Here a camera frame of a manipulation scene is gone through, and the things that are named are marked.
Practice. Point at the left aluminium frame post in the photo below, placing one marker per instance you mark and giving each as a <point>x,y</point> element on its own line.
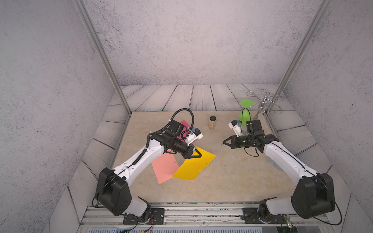
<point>79,4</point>

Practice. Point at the green plastic wine glass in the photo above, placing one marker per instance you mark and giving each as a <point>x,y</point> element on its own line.
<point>245,115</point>

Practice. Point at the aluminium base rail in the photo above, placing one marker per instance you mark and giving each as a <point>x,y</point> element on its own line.
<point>198,218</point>

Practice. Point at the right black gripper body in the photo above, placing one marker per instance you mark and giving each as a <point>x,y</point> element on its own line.
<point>242,141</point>

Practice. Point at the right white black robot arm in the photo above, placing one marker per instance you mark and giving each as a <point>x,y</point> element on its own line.
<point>314,192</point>

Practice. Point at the aluminium frame post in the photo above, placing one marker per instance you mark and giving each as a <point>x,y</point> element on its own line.
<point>312,29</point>
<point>79,4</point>

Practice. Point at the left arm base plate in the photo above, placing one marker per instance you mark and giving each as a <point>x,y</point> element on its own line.
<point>151,216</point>

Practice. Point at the chrome glass holder stand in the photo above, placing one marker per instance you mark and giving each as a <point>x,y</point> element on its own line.
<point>267,103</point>

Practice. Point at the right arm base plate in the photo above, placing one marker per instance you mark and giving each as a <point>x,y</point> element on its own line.
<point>251,216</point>

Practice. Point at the yellow paper sheet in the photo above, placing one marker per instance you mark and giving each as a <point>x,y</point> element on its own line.
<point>191,168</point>

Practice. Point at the magenta paper sheet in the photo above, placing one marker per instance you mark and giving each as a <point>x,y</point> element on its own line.
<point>182,131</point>

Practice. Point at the right aluminium frame post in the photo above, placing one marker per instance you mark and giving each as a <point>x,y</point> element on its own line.
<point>312,29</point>

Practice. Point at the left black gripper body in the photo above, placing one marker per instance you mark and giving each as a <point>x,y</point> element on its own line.
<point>180,147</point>

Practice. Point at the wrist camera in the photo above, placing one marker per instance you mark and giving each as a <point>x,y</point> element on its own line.
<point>195,134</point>
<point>235,125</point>

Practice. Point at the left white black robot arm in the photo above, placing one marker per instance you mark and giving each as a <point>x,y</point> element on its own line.
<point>113,188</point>

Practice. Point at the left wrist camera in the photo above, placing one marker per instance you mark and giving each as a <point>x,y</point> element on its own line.
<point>195,134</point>

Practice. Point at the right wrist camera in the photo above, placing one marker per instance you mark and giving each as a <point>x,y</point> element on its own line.
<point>235,125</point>

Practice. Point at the salmon pink paper sheet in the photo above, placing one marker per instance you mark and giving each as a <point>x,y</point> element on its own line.
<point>165,167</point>

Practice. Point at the small black-capped bottle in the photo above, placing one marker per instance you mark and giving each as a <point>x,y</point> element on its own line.
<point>212,122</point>

